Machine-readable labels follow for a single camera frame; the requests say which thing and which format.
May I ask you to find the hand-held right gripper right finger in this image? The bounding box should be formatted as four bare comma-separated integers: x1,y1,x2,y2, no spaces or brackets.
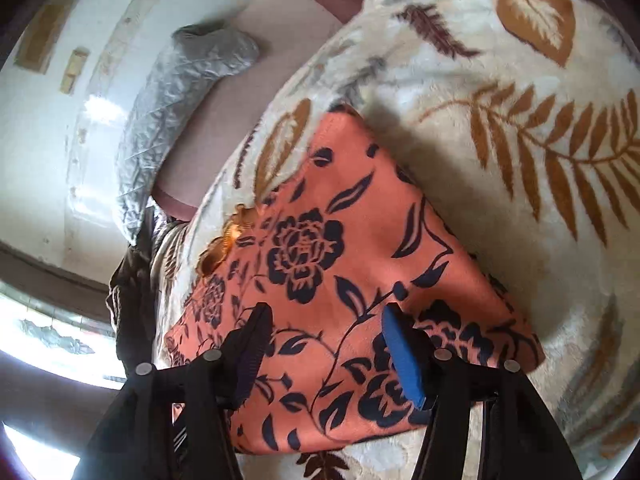
381,305,583,480

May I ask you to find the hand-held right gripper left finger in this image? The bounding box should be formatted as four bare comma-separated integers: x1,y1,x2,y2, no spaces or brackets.
82,302,276,480

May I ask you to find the orange floral shirt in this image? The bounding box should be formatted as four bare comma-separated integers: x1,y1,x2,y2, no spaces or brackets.
164,104,546,457

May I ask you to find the dark brown cloth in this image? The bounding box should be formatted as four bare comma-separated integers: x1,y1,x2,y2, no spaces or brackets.
105,200,173,376

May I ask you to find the cream leaf-print blanket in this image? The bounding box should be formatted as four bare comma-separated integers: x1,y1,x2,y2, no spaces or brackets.
150,0,640,480

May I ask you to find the patterned glass window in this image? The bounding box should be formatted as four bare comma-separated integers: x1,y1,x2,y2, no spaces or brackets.
0,290,126,391

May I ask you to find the grey quilted pillow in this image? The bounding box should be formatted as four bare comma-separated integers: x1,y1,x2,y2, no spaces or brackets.
114,24,261,243

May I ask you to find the wall picture frame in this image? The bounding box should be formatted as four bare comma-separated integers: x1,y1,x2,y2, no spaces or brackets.
14,0,81,73

